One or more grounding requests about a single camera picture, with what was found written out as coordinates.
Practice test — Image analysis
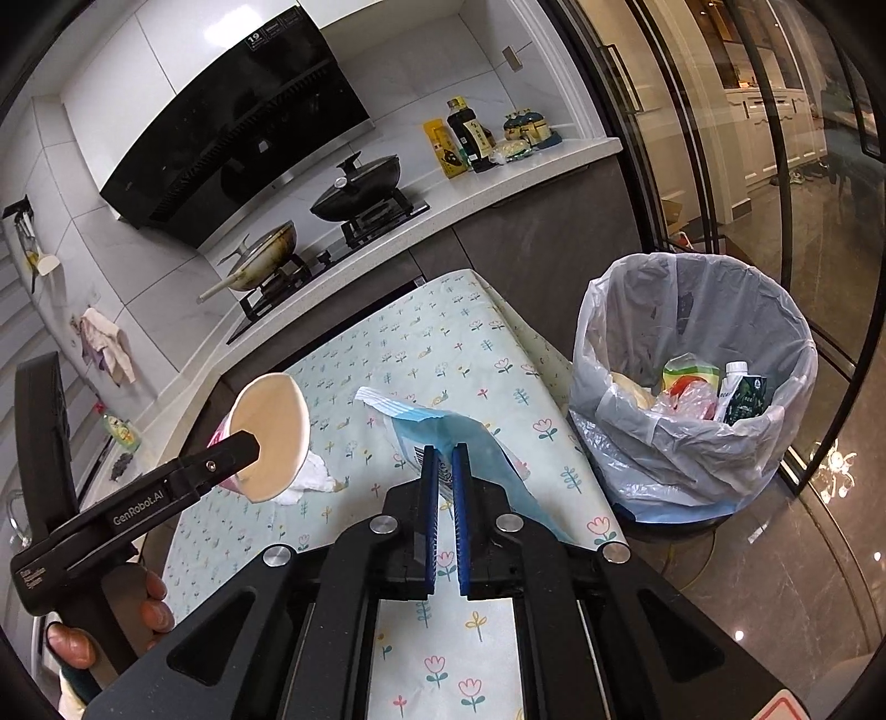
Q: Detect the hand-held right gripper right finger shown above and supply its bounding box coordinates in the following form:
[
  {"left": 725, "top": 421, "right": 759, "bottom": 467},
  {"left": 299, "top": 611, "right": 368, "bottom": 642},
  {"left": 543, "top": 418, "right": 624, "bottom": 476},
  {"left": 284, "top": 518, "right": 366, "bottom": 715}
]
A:
[{"left": 452, "top": 443, "right": 814, "bottom": 720}]

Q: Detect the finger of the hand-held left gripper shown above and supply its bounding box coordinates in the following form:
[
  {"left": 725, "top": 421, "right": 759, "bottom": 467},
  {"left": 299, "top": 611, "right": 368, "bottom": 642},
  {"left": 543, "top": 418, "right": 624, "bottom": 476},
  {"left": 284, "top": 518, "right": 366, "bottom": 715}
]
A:
[{"left": 173, "top": 429, "right": 262, "bottom": 501}]

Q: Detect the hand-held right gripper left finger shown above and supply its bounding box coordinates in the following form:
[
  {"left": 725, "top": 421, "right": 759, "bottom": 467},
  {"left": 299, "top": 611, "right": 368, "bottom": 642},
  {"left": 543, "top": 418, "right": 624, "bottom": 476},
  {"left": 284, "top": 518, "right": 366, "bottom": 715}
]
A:
[{"left": 83, "top": 445, "right": 444, "bottom": 720}]

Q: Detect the pink paper cup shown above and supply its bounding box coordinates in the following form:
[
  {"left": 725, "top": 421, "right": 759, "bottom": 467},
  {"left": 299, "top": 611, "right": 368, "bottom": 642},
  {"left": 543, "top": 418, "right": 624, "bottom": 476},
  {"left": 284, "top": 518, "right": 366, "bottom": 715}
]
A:
[{"left": 208, "top": 372, "right": 311, "bottom": 505}]

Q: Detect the blue snack packet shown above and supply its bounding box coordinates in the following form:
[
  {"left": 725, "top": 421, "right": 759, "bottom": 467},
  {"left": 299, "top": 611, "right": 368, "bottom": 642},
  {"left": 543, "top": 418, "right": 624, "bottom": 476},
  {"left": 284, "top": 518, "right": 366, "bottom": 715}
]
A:
[{"left": 354, "top": 386, "right": 575, "bottom": 548}]

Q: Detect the dark waste bin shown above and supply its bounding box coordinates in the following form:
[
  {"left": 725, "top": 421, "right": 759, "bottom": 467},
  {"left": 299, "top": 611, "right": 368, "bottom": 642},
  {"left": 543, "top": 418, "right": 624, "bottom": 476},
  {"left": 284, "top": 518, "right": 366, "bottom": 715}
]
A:
[{"left": 612, "top": 498, "right": 725, "bottom": 549}]

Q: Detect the trash bin with bag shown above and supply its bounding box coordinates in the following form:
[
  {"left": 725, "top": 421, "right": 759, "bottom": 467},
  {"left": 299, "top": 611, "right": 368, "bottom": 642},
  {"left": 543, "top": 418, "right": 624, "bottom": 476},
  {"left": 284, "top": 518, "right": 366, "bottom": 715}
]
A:
[{"left": 569, "top": 253, "right": 819, "bottom": 515}]

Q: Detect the clear plastic wrap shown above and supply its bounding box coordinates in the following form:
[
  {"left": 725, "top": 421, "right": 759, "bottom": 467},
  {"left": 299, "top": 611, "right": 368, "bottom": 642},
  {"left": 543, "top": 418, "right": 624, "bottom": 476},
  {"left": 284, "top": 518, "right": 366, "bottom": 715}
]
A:
[{"left": 651, "top": 384, "right": 719, "bottom": 421}]

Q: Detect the green and pink milk carton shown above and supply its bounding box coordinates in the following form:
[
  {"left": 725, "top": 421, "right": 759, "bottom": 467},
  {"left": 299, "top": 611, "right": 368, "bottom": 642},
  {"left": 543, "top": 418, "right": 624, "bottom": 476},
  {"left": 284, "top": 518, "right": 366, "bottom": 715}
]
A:
[{"left": 713, "top": 360, "right": 771, "bottom": 426}]

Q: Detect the person's left hand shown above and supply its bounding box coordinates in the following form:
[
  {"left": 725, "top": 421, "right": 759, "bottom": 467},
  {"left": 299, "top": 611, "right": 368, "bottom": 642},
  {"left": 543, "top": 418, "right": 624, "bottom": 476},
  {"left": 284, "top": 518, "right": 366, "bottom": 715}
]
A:
[{"left": 45, "top": 574, "right": 174, "bottom": 671}]

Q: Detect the crumpled white tissue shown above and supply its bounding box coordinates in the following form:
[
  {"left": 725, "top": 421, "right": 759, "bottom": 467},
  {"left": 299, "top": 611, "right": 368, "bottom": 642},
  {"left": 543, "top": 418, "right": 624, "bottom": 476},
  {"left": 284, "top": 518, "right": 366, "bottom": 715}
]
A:
[{"left": 280, "top": 453, "right": 340, "bottom": 506}]

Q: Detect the green dish soap bottle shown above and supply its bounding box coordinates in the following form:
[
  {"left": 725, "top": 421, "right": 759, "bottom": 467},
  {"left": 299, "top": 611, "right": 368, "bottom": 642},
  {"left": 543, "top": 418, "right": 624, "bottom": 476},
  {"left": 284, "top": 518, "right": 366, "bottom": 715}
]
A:
[{"left": 102, "top": 408, "right": 143, "bottom": 454}]

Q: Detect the hanging pink dish cloth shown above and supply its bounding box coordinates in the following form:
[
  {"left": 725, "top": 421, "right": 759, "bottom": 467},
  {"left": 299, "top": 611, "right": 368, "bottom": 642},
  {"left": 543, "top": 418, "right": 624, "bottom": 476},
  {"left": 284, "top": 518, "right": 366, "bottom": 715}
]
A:
[{"left": 76, "top": 308, "right": 136, "bottom": 387}]

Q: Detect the black gas stove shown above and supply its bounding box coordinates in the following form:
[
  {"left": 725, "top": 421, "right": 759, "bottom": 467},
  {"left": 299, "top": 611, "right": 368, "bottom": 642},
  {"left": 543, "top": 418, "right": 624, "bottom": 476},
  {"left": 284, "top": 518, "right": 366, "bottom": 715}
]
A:
[{"left": 227, "top": 190, "right": 431, "bottom": 345}]

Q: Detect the grey kitchen cabinet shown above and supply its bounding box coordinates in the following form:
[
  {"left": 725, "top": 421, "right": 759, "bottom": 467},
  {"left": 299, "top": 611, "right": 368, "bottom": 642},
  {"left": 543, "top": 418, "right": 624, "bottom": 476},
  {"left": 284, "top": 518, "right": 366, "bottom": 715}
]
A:
[{"left": 221, "top": 156, "right": 648, "bottom": 389}]

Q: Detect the hanging kitchen utensil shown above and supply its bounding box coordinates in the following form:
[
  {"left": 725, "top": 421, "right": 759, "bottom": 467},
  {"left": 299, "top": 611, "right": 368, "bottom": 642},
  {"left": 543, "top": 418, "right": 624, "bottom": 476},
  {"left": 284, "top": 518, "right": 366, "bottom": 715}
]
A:
[{"left": 3, "top": 197, "right": 60, "bottom": 292}]

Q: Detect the black pot with lid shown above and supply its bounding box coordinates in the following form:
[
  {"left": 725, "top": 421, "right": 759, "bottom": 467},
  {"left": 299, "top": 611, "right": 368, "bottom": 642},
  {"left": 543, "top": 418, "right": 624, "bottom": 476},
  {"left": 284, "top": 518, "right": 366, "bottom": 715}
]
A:
[{"left": 309, "top": 153, "right": 404, "bottom": 224}]

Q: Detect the black range hood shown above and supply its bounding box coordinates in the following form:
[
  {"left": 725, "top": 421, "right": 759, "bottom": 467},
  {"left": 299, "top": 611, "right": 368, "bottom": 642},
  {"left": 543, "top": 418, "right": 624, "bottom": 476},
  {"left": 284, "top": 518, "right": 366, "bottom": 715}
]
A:
[{"left": 100, "top": 0, "right": 375, "bottom": 249}]

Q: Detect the white kitchen counter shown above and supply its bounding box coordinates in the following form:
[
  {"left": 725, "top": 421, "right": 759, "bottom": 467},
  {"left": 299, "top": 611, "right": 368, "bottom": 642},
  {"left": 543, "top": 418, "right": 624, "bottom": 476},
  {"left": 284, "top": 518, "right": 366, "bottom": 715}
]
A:
[{"left": 73, "top": 135, "right": 622, "bottom": 486}]

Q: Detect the yellow seasoning packet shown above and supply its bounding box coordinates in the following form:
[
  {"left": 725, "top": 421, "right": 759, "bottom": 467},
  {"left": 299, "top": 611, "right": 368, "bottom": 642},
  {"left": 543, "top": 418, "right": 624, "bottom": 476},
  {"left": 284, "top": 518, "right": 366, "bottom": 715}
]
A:
[{"left": 424, "top": 117, "right": 466, "bottom": 179}]

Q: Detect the dark soy sauce bottle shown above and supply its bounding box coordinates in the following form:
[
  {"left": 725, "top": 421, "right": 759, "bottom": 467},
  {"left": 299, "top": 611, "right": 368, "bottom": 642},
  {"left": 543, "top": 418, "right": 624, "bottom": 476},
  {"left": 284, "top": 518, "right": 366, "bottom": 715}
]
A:
[{"left": 445, "top": 98, "right": 496, "bottom": 171}]

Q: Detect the blue seasoning jar set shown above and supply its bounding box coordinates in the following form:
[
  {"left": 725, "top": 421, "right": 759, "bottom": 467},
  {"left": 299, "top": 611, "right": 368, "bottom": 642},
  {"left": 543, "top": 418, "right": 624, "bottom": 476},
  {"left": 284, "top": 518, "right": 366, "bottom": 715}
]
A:
[{"left": 502, "top": 107, "right": 560, "bottom": 152}]

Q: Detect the black-framed glass door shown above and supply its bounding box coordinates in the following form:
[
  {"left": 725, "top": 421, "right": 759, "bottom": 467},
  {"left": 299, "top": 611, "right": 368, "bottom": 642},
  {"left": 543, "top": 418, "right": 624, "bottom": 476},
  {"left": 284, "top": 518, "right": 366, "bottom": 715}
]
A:
[{"left": 540, "top": 0, "right": 886, "bottom": 500}]

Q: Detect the white sideboard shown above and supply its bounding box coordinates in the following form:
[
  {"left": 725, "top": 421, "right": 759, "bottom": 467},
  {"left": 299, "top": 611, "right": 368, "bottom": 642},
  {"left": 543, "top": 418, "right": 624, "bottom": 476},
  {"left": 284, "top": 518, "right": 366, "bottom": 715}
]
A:
[{"left": 720, "top": 83, "right": 828, "bottom": 189}]

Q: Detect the steel wok with handle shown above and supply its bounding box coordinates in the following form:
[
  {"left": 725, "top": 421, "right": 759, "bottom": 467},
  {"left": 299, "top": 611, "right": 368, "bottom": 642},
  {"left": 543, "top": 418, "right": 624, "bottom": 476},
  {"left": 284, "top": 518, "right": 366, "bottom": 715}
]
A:
[{"left": 199, "top": 220, "right": 300, "bottom": 304}]

